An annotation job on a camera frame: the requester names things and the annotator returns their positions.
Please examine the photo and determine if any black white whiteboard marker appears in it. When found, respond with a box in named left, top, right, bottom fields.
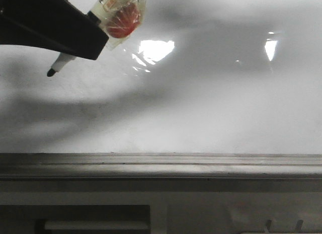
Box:
left=46, top=0, right=141, bottom=77

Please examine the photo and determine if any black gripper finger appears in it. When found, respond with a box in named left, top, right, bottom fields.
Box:
left=1, top=0, right=108, bottom=60

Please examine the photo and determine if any white glossy whiteboard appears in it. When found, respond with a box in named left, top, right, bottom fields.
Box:
left=1, top=0, right=321, bottom=154

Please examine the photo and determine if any grey aluminium whiteboard tray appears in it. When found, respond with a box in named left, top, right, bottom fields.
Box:
left=1, top=152, right=321, bottom=179

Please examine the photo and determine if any red magnet taped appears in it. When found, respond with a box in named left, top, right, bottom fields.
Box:
left=103, top=0, right=146, bottom=50

